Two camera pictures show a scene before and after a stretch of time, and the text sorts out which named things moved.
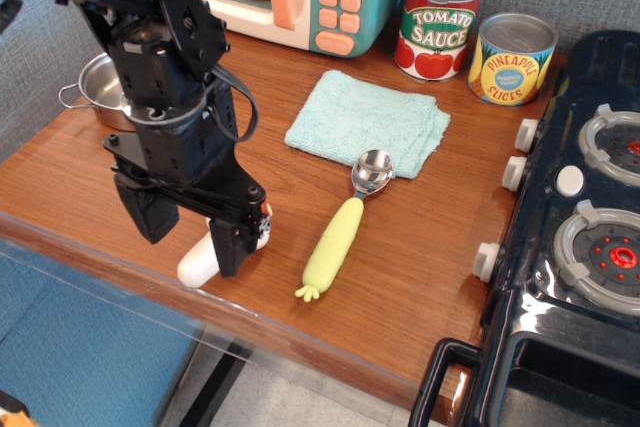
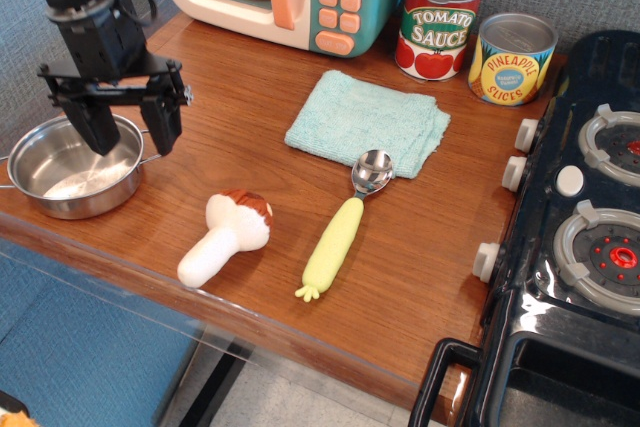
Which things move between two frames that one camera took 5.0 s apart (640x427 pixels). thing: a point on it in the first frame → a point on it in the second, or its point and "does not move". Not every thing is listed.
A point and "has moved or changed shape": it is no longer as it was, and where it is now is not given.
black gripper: x=192 y=157 → x=113 y=63
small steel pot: x=99 y=87 has moved or changed shape
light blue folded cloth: x=338 y=121 does not move
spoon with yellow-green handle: x=338 y=237 does not move
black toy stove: x=559 y=334 does not move
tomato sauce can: x=439 y=10 does not move
